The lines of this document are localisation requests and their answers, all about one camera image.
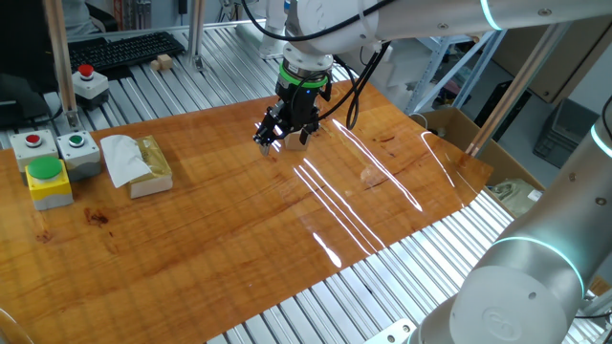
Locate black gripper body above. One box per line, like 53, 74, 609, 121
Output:
273, 81, 333, 136

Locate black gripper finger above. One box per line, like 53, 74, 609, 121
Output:
252, 106, 288, 157
298, 120, 321, 146

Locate small pale wooden block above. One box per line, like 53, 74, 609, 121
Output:
284, 129, 311, 152

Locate glossy wood-grain mat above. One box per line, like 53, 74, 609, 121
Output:
0, 79, 494, 344

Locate gold tissue pack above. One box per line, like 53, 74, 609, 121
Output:
127, 135, 174, 200

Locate open cardboard box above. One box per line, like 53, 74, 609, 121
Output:
409, 107, 547, 219

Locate white tissue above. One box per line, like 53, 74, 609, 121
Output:
99, 134, 153, 189

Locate black keyboard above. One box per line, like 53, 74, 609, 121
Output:
66, 31, 186, 74

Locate red emergency stop button box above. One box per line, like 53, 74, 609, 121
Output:
71, 63, 110, 111

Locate white box small green button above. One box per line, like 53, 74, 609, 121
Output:
55, 130, 102, 183

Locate pale plastic bag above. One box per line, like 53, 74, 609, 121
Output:
487, 178, 545, 217

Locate yellow box big green button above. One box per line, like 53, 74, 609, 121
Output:
25, 156, 76, 212

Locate white box small red button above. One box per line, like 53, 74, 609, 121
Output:
9, 128, 59, 185

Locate black plastic crate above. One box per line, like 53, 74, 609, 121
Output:
533, 97, 604, 169

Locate black monitor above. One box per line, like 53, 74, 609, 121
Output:
0, 0, 61, 128

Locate brown cabinet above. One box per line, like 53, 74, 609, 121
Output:
492, 21, 612, 105

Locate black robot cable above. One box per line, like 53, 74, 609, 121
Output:
317, 41, 391, 131
241, 0, 398, 43

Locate aluminium frame post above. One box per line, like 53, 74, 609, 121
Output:
464, 21, 573, 159
42, 0, 81, 131
186, 0, 208, 72

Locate grey metal shelf frame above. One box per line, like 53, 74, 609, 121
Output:
405, 29, 509, 116

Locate metal corner bracket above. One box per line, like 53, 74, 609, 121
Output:
362, 318, 418, 344

